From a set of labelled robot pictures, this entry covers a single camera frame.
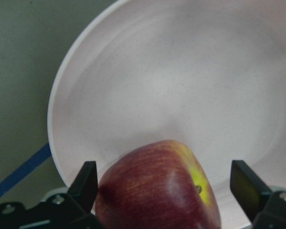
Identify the pink plate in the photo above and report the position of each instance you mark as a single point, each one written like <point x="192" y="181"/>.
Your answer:
<point x="208" y="73"/>

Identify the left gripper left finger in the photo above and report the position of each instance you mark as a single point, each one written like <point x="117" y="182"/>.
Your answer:
<point x="67" y="210"/>

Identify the red apple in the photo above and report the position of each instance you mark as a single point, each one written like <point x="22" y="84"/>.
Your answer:
<point x="157" y="186"/>

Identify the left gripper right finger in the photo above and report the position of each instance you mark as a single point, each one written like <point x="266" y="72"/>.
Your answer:
<point x="265" y="208"/>

